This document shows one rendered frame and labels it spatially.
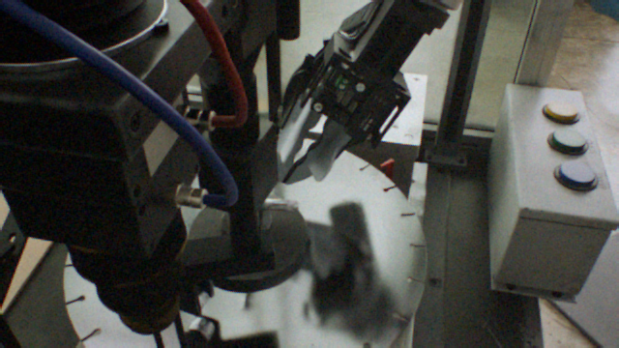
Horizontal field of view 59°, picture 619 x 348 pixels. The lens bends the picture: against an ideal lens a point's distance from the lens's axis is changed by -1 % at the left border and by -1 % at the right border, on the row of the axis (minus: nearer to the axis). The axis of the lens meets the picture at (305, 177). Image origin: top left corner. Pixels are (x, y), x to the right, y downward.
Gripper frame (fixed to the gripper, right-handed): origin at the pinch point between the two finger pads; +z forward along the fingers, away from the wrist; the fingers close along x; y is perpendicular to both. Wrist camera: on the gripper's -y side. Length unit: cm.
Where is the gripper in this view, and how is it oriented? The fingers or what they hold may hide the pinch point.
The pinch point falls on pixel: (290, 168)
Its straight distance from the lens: 53.6
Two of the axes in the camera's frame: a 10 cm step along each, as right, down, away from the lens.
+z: -5.0, 7.5, 4.3
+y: -0.4, 4.8, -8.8
